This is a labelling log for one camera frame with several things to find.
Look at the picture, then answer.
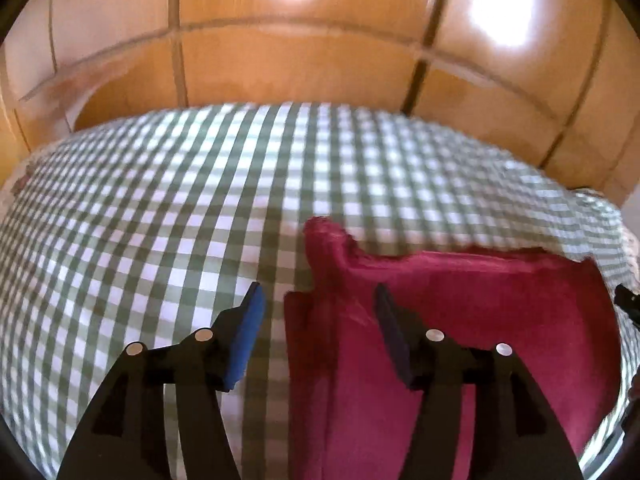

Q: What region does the green white gingham sheet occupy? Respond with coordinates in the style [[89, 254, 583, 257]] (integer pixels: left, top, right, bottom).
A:
[[0, 102, 640, 480]]

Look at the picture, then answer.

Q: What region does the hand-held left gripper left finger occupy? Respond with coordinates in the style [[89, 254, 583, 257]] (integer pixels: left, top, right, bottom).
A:
[[57, 281, 266, 480]]

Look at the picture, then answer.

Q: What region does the red garment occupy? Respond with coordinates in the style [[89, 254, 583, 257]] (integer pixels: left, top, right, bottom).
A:
[[283, 216, 624, 480]]

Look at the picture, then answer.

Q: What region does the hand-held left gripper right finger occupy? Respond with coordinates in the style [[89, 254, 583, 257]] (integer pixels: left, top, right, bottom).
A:
[[374, 283, 586, 480]]

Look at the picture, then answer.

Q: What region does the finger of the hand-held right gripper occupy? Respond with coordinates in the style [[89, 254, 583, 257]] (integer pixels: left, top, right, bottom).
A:
[[614, 283, 640, 327]]

